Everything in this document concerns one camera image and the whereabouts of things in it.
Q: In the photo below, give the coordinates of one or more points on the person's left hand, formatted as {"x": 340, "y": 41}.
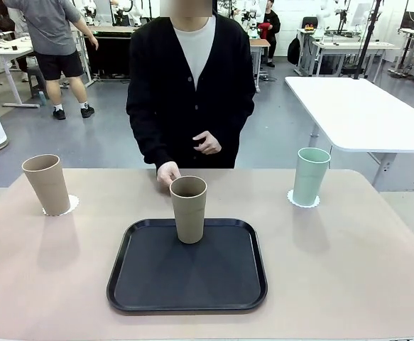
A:
{"x": 210, "y": 144}

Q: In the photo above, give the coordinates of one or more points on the person's right hand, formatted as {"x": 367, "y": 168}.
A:
{"x": 167, "y": 172}

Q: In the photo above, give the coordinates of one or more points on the tall tan cup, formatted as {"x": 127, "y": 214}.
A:
{"x": 189, "y": 216}
{"x": 48, "y": 184}

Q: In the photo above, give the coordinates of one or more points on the white scalloped paper coaster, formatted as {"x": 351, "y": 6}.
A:
{"x": 74, "y": 203}
{"x": 317, "y": 201}

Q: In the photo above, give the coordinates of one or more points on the tall mint green cup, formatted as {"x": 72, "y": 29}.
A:
{"x": 309, "y": 177}

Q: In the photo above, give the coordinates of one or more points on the person's left forearm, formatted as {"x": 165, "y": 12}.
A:
{"x": 238, "y": 120}

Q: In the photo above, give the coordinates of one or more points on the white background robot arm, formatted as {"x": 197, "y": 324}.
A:
{"x": 135, "y": 10}
{"x": 325, "y": 14}
{"x": 88, "y": 10}

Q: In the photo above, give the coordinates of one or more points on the person's right forearm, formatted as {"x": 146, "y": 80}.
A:
{"x": 146, "y": 138}

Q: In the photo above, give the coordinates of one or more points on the person in black cardigan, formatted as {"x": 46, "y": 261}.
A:
{"x": 157, "y": 78}

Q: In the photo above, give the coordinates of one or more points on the black plastic tray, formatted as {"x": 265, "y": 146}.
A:
{"x": 192, "y": 280}

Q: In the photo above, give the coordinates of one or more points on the small wood top desk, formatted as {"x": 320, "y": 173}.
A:
{"x": 260, "y": 42}

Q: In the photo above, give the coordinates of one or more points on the black backpack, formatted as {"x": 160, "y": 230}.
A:
{"x": 293, "y": 51}

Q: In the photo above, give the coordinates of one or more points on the white desktop robot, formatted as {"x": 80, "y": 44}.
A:
{"x": 252, "y": 21}

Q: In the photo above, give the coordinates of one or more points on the desk with black panel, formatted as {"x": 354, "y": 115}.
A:
{"x": 110, "y": 53}

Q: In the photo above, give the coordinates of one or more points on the bystander black top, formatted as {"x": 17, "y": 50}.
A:
{"x": 274, "y": 21}

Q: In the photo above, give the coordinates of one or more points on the teal bottle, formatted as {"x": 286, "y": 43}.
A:
{"x": 42, "y": 98}

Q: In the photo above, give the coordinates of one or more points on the narrow white desk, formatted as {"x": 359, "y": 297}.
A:
{"x": 306, "y": 33}

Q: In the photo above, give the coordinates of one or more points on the grey plastic stool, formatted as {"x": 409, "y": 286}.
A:
{"x": 34, "y": 81}

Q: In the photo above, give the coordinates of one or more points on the long white desk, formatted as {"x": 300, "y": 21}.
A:
{"x": 352, "y": 45}

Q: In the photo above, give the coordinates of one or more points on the bystander grey shirt black shorts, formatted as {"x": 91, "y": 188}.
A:
{"x": 50, "y": 32}

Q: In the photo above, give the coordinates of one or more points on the black stand pole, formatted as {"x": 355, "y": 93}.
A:
{"x": 368, "y": 39}

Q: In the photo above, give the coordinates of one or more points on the white desk with clutter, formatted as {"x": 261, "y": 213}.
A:
{"x": 0, "y": 51}

